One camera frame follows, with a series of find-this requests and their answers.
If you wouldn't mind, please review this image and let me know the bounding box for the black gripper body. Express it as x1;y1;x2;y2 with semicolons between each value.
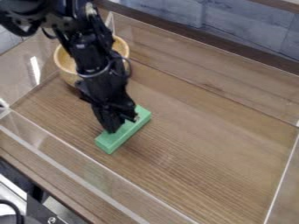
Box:
76;58;136;111

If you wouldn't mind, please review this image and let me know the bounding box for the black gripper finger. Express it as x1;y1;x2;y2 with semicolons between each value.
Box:
91;105;125;134
116;105;137;123

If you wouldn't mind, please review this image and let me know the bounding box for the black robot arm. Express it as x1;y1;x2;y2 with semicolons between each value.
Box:
0;0;136;133

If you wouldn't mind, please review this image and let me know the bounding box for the green rectangular block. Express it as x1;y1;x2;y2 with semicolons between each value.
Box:
95;105;152;155

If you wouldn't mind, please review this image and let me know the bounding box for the black metal bracket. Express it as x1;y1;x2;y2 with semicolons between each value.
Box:
24;195;68;224

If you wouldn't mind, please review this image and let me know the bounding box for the wooden bowl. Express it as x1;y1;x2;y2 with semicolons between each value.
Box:
53;36;129;88

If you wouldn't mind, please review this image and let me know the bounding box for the black cable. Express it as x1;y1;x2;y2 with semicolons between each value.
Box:
0;199;25;224

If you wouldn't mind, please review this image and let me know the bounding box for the clear acrylic enclosure wall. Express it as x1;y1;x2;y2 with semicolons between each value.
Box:
0;14;299;224

